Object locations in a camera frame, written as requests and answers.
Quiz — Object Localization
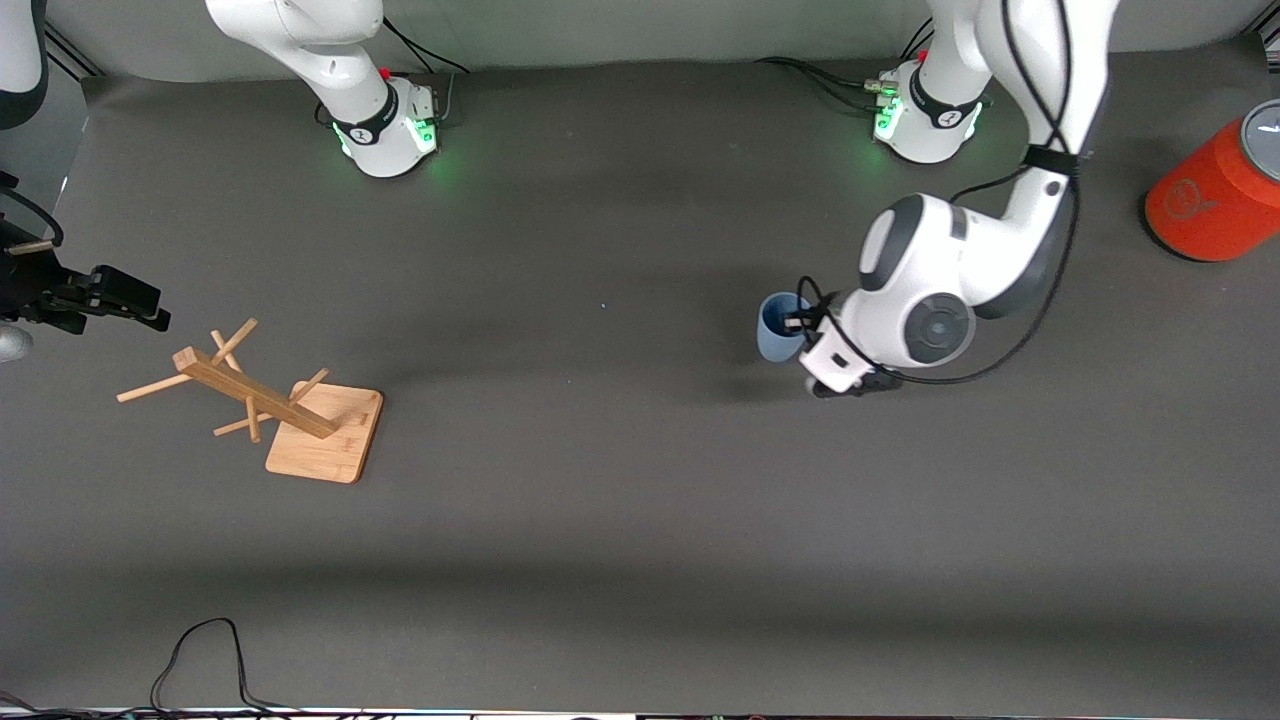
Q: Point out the black left arm base cables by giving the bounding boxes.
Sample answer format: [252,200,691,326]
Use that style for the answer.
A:
[755,57,889,113]

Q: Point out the black right arm base cable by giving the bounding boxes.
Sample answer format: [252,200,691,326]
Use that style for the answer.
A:
[383,18,468,126]

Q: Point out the dark grey table mat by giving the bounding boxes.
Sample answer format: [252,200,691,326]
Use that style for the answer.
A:
[0,35,1280,716]

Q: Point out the light blue plastic cup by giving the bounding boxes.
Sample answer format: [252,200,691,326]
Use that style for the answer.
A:
[757,292,816,363]

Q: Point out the orange cylindrical container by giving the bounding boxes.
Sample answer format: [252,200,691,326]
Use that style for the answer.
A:
[1145,100,1280,263]

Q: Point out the thin black looped cable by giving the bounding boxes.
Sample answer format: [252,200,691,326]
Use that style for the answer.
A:
[150,618,299,716]

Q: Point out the wooden cup rack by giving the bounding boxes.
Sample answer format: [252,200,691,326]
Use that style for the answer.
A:
[117,318,384,485]

